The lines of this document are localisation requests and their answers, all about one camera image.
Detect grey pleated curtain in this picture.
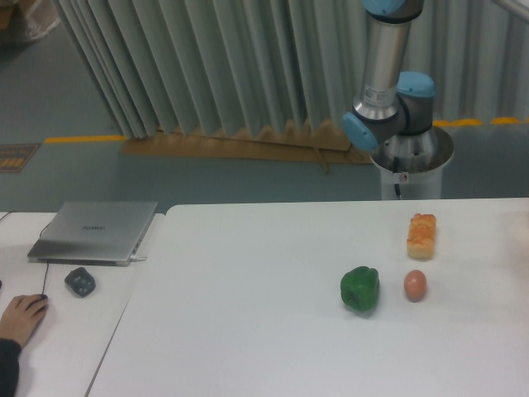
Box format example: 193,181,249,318
55,1,528,138

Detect orange bread loaf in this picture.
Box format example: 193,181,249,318
407,213,436,260

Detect brown egg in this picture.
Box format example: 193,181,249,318
403,270,427,301

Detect dark sleeved forearm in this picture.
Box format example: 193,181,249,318
1,338,21,397

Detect green bell pepper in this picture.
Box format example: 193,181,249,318
340,266,380,312

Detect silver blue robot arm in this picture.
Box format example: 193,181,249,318
342,1,528,151

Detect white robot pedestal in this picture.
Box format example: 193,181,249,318
370,127,455,200

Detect silver laptop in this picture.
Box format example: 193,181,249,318
27,201,158,265

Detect black mouse cable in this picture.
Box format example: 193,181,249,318
0,210,63,297

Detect person's bare hand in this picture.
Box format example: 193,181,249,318
1,294,42,348

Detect brown cardboard sheet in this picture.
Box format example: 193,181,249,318
121,119,371,173

